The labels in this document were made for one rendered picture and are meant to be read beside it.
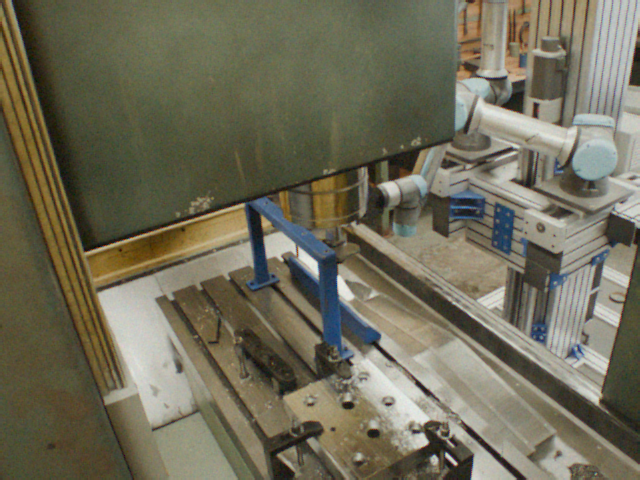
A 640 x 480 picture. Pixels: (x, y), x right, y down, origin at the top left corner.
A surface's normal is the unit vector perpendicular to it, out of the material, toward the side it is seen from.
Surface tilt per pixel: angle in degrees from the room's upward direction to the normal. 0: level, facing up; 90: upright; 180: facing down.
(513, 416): 8
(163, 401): 24
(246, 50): 90
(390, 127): 90
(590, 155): 92
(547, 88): 90
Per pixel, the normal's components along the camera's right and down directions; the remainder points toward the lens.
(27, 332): 0.51, 0.40
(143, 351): 0.15, -0.62
